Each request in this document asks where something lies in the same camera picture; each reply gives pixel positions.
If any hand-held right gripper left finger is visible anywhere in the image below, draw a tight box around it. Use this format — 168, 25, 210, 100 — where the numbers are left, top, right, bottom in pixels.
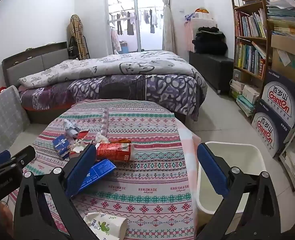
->
14, 143, 105, 240

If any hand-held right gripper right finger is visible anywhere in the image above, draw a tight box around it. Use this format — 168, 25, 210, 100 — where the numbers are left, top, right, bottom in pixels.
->
195, 142, 282, 240

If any white plastic bin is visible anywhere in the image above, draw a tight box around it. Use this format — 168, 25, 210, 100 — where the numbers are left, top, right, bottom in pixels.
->
196, 141, 267, 230

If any blue flat box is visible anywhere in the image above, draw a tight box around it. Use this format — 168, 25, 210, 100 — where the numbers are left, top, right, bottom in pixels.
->
79, 159, 117, 193

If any small blue printed packet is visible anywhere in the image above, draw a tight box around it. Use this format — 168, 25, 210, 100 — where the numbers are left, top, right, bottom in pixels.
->
52, 134, 73, 159

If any red white wrapper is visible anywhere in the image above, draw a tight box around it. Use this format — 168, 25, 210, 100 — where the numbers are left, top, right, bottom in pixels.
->
71, 130, 93, 153

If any crumpled white tissue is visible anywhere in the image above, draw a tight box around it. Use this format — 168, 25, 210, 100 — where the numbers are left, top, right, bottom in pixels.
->
94, 132, 109, 145

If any pink checked undercloth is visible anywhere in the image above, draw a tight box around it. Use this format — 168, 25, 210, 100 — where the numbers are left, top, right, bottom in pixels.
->
176, 120, 202, 170

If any crumpled white paper ball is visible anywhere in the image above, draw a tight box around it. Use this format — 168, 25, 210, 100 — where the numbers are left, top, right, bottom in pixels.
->
62, 119, 81, 137

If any grey checked cushion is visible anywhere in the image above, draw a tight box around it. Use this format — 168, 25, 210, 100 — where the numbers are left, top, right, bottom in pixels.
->
0, 85, 31, 153

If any patterned striped tablecloth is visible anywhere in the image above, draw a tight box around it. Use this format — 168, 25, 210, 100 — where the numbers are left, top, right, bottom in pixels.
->
7, 99, 200, 240

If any navy water bottle carton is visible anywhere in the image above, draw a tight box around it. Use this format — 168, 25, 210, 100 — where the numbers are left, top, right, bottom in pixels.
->
261, 69, 295, 130
251, 99, 292, 158

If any pile of books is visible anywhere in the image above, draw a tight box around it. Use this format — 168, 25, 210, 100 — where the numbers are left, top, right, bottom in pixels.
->
230, 79, 261, 117

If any white metal rack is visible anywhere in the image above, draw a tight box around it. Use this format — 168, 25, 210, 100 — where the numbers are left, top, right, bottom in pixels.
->
279, 115, 295, 193

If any grey bed headboard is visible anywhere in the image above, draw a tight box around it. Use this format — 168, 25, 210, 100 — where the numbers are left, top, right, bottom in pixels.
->
2, 41, 69, 88

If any purple patterned bedsheet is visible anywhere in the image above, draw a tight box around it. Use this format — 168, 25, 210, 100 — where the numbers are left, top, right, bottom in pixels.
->
19, 75, 208, 122

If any black storage bench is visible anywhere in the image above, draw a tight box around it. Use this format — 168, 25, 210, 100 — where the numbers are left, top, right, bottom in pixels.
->
189, 51, 234, 95

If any grey cartoon quilt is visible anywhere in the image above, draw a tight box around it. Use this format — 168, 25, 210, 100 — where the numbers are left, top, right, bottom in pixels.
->
18, 51, 208, 89

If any black hanging bag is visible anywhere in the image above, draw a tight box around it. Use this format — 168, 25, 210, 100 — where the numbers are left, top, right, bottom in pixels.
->
67, 36, 79, 58

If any row of upright books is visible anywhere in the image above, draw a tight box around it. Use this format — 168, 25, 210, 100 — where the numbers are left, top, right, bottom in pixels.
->
236, 41, 267, 79
235, 9, 267, 38

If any pile of black clothes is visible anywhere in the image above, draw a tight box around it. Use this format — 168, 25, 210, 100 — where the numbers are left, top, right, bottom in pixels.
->
193, 26, 228, 55

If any pink hanging garment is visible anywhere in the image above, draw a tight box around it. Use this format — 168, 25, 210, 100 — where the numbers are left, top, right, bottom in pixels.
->
110, 27, 122, 53

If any plaid coat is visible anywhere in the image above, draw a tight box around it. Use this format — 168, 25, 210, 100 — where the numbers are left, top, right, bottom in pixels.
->
67, 14, 90, 60

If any wooden bookshelf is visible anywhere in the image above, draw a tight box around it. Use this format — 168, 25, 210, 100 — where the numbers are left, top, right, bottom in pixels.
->
229, 0, 275, 99

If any white curtain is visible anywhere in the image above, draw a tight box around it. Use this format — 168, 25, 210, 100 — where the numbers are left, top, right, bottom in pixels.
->
158, 0, 177, 53

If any white cabinet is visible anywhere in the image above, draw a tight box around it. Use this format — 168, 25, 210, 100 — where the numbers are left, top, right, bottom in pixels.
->
185, 12, 218, 30

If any row of hanging laundry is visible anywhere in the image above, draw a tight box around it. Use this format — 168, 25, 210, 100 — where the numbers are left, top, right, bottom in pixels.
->
110, 9, 163, 36

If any sliding glass door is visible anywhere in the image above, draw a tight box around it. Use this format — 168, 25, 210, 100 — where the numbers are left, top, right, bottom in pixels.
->
103, 0, 164, 54

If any stack of papers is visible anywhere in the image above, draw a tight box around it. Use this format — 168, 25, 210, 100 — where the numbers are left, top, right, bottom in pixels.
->
266, 0, 295, 42

